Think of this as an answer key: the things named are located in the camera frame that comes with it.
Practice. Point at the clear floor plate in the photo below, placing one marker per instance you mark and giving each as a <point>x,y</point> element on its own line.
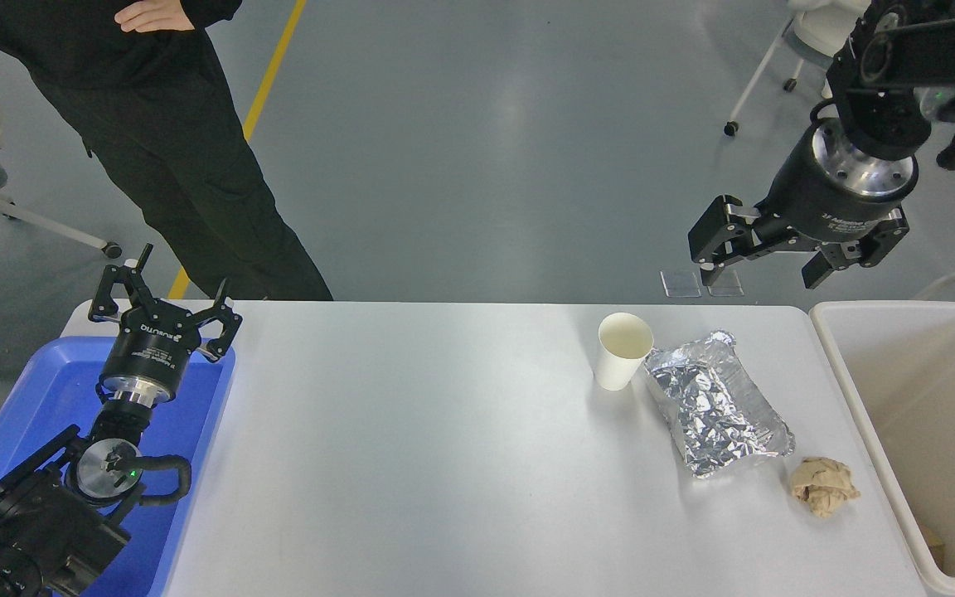
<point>726,286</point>
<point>681,283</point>

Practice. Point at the person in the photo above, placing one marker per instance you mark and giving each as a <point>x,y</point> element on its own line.
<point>179,166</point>

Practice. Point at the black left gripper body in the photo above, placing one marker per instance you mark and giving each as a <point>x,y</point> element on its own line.
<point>152,354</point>

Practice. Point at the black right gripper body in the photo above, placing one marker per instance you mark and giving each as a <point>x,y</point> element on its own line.
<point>826,207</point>

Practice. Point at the person's hand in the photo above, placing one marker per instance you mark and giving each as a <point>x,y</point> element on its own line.
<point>158,16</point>

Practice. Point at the large pale bin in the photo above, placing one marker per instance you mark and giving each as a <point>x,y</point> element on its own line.
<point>933,390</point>

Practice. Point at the crumpled silver foil tray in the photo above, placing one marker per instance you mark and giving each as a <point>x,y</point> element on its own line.
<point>714,410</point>

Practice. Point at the crumpled tan paper ball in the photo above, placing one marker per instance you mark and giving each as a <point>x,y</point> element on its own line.
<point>824,487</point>

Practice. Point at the white wheeled office chair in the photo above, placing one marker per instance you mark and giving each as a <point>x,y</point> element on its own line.
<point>809,29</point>

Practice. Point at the blue plastic tray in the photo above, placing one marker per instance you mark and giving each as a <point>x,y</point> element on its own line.
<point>187,414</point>

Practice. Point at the white paper cup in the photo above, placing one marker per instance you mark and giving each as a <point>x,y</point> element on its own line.
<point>622,352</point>

